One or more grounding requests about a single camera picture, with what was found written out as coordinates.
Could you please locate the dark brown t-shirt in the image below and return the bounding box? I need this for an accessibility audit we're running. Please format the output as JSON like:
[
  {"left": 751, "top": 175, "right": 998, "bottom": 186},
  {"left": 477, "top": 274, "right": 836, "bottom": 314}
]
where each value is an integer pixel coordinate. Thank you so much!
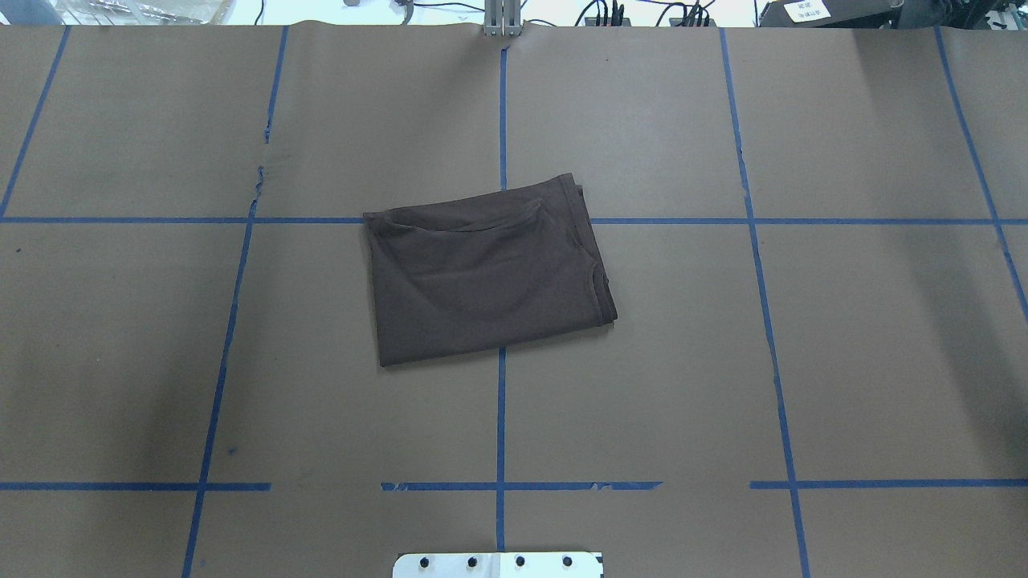
[{"left": 362, "top": 174, "right": 619, "bottom": 367}]

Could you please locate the aluminium frame post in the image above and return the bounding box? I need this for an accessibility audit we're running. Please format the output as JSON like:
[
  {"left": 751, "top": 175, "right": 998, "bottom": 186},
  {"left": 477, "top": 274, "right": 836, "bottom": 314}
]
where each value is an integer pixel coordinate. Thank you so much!
[{"left": 483, "top": 0, "right": 524, "bottom": 38}]

